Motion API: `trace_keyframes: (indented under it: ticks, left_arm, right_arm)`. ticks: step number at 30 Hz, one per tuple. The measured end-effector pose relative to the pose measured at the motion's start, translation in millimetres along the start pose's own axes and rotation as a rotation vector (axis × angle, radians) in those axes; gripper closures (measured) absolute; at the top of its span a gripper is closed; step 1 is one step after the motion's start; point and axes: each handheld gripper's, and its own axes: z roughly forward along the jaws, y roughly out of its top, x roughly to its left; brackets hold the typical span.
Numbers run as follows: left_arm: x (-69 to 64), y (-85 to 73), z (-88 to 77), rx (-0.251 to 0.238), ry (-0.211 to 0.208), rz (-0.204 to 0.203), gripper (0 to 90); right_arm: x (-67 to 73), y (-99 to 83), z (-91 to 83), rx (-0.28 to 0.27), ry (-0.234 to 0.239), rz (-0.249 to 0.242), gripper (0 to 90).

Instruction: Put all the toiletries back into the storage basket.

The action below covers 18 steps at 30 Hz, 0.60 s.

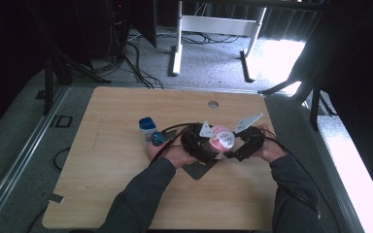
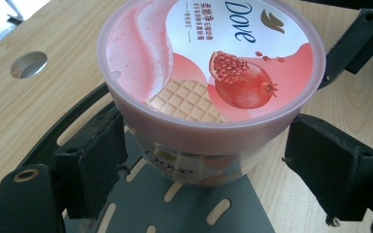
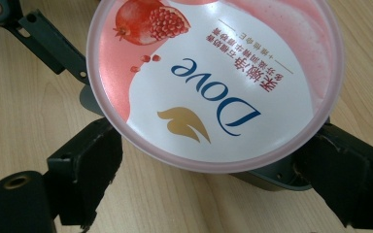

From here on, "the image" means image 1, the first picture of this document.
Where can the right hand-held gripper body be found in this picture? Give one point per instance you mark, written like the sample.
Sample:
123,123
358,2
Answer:
251,139

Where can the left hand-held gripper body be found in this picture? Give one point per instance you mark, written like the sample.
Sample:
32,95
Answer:
194,144

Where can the pink jar with white label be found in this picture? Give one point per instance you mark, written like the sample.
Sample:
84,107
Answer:
222,139

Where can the black corner shelf rack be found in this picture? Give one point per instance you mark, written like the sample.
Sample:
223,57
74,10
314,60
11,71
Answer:
198,170

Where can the white bottle with blue cap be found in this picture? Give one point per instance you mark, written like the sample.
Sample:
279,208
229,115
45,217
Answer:
146,126

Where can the person's left hand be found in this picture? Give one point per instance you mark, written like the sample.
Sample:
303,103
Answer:
175,152

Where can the person's right hand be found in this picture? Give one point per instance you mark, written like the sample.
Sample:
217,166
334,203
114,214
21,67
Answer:
270,147

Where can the black metal stand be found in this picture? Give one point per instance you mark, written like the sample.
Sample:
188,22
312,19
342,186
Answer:
314,103
48,87

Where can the dark computer tower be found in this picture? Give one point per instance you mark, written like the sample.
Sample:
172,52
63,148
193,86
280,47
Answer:
108,26

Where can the grey tape piece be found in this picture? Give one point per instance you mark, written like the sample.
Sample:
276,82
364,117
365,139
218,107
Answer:
53,197

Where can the aluminium floor rail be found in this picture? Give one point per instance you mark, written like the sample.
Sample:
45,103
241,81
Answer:
22,155
333,181

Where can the white desk frame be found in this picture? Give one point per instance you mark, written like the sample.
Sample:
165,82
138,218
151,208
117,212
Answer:
217,25

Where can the black rectangular floor bracket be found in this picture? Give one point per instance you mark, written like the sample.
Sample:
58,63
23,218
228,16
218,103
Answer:
63,121

